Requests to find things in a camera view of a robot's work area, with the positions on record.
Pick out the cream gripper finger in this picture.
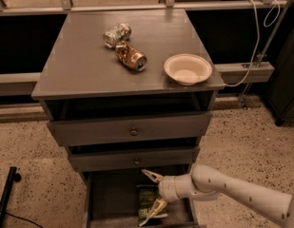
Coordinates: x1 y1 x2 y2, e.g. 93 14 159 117
142 169 163 183
139 199 167 226

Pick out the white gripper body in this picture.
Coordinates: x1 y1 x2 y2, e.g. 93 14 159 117
158 174 219 202

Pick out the green jalapeno chip bag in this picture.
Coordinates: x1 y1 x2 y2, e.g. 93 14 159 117
137 184 160 226

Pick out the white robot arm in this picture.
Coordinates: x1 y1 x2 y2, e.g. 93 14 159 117
141 165 294 228

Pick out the grey middle drawer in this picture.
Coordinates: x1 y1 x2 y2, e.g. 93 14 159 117
69 145 199 172

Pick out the grey open bottom drawer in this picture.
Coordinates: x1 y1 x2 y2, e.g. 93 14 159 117
83 168 199 228

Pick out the grey top drawer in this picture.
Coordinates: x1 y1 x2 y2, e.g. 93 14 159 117
48 111 211 146

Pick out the grey wooden drawer cabinet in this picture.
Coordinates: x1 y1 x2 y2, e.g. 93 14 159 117
32 9 224 228

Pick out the white paper bowl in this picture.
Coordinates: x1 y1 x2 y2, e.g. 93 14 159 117
164 54 212 86

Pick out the crushed brown soda can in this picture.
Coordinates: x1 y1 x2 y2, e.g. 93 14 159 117
115 41 147 72

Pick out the dark cabinet at right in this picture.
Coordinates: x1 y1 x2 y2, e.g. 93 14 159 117
267 28 294 126

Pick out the crushed silver soda can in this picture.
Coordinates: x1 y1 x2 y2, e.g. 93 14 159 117
103 23 131 48

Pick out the black bar on floor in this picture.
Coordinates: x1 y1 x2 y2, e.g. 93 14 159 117
0 166 21 228

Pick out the black floor cable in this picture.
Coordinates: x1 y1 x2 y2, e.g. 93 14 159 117
3 211 45 228

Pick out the metal railing frame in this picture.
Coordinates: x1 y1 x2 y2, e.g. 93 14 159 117
0 0 294 99

